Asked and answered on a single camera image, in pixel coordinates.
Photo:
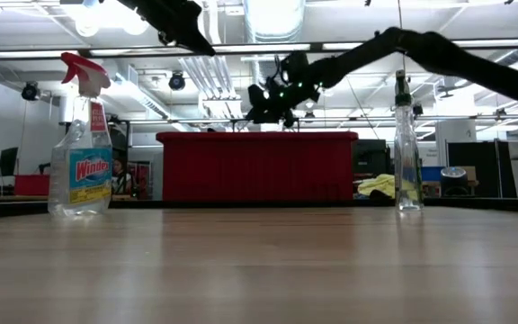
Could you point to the black room partition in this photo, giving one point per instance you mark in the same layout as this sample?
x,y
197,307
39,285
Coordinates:
x,y
479,171

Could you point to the black background monitor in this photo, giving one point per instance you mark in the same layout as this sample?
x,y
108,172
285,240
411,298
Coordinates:
x,y
8,161

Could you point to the slim clear spray bottle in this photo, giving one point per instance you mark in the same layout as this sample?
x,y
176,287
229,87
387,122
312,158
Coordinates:
x,y
407,153

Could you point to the red plastic laundry bin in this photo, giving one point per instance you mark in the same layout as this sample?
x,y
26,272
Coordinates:
x,y
259,166

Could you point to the person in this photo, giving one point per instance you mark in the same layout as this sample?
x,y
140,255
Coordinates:
x,y
122,177

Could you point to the blue box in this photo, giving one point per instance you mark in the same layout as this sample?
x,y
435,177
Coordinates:
x,y
432,173

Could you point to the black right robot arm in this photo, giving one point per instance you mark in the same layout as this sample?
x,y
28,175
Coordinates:
x,y
443,54

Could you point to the black ceiling spotlight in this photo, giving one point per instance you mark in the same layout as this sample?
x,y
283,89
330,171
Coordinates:
x,y
176,82
29,92

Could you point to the small red storage bin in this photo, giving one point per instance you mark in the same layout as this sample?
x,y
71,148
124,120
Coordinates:
x,y
32,185

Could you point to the black crate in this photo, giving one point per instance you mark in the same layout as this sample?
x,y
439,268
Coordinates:
x,y
371,157

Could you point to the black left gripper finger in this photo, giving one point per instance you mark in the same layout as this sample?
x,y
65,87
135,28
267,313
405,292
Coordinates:
x,y
200,40

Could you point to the yellow garment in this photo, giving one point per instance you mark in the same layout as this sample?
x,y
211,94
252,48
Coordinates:
x,y
376,185

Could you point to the black cylindrical speaker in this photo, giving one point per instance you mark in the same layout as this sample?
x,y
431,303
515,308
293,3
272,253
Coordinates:
x,y
454,182

